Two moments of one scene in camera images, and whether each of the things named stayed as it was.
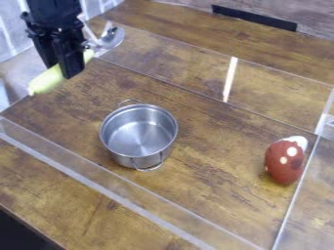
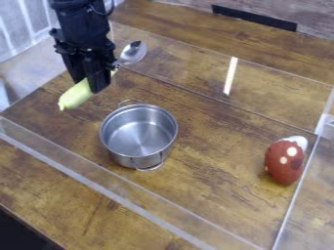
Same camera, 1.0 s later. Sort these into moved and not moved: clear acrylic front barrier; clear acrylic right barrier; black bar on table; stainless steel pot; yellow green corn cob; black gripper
Moved: yellow green corn cob; black gripper
Not moved: clear acrylic right barrier; black bar on table; clear acrylic front barrier; stainless steel pot
